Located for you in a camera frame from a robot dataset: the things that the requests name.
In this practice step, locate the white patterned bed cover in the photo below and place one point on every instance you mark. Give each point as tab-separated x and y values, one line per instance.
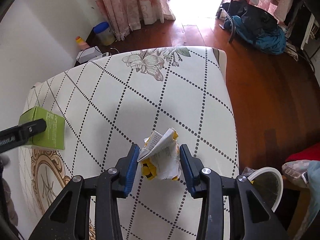
101	108

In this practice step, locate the blue black clothes pile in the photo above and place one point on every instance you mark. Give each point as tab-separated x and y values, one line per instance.
257	27

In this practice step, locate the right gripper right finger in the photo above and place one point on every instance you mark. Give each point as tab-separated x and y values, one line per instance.
250	216

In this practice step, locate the light blue clothed person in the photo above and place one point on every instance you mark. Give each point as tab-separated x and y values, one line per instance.
305	175

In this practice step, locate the clothes rack with garments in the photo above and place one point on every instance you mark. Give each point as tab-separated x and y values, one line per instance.
297	19

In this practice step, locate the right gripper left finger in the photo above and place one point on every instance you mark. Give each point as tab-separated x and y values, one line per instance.
68	215

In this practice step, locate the white trash bin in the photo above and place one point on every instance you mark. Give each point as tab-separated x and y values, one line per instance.
269	183

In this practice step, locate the orange cap bottle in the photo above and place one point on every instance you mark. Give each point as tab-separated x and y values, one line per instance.
81	43

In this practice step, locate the blue lid plastic jar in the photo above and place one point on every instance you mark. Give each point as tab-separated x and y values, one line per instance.
104	33

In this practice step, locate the green white carton box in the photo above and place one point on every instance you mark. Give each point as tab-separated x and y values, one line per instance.
53	138

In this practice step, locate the yellow white wrapper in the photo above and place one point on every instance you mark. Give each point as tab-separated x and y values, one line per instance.
160	156

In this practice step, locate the pink floral curtain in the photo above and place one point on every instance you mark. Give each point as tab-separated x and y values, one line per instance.
125	16

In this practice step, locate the black metal rack pole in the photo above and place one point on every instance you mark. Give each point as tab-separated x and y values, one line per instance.
230	13

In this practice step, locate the white device on floor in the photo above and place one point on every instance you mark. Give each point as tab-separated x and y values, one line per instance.
90	54

